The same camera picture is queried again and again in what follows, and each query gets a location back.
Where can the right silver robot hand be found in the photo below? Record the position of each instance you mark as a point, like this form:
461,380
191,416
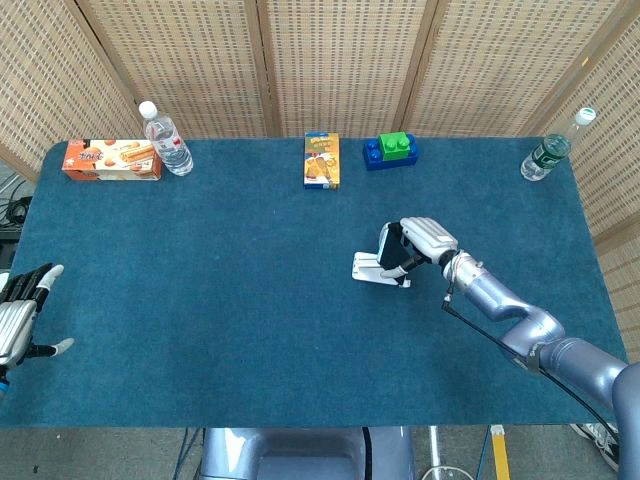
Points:
430,237

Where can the blue and green toy blocks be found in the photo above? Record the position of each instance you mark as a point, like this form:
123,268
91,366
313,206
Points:
372,160

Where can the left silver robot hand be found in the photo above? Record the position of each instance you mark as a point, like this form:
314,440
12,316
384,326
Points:
15,320

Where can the white thin pole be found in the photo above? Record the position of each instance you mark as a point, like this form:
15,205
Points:
435,445

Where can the yellow blue snack box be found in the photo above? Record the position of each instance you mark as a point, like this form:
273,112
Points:
322,162

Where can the black smartphone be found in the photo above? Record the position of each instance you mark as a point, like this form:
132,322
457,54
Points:
390,250

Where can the white folding phone stand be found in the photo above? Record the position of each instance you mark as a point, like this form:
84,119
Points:
365,267

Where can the yellow post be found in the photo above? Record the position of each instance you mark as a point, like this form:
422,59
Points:
500,455

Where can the black floor device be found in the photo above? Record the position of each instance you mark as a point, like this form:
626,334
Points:
7,250

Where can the woven bamboo folding screen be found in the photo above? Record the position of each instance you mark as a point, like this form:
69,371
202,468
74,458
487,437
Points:
340,60

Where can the green toy building brick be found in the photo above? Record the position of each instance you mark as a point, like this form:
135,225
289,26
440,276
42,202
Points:
395,147

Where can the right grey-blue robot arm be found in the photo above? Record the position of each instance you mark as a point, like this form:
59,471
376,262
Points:
525,320

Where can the blue table cloth mat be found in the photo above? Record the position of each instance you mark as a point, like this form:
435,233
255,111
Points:
225,300

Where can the clear water bottle green label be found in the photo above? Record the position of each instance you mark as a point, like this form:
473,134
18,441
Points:
545,155

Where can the orange biscuit box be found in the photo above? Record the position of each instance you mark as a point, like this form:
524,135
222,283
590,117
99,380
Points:
110,157

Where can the grey-blue robot torso base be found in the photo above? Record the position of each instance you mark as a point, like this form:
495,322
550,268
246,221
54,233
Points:
300,455

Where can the black white sneaker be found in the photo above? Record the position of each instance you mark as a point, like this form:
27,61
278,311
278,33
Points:
597,440

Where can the clear water bottle red label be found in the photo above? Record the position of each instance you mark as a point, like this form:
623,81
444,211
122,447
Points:
167,145

